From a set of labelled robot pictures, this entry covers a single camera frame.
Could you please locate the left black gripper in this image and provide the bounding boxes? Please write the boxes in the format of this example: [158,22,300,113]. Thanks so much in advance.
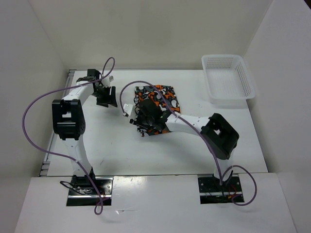
[91,85,118,108]

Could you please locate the camouflage orange black shorts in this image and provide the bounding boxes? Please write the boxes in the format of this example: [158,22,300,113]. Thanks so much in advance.
[134,85,181,137]

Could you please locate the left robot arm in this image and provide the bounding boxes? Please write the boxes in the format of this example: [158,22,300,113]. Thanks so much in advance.
[52,69,118,194]

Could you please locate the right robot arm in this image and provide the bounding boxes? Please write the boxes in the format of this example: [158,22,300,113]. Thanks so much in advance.
[123,99,240,191]

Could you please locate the white plastic basket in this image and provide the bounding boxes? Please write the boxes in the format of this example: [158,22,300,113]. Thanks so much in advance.
[201,54,256,102]

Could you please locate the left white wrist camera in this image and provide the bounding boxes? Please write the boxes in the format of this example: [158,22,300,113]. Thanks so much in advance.
[99,75,114,88]

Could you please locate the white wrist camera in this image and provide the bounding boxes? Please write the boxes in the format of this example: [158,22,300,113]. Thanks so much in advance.
[99,75,114,88]
[123,103,135,118]

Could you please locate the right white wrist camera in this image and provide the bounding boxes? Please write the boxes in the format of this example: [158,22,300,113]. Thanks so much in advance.
[123,103,135,118]

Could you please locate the aluminium table edge rail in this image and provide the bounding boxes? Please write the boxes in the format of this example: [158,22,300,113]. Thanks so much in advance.
[38,69,76,177]

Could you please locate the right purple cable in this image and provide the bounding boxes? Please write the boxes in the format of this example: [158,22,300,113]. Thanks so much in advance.
[120,81,258,206]

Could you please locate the purple cable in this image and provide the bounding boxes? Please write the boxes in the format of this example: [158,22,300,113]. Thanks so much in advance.
[21,57,116,216]
[120,81,258,206]

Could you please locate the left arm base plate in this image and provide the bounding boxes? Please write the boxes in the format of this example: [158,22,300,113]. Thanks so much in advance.
[60,177,113,207]

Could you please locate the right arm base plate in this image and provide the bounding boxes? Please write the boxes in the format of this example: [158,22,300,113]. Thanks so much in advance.
[198,175,244,204]

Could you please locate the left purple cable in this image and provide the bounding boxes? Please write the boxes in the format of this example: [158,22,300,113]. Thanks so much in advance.
[21,57,116,216]

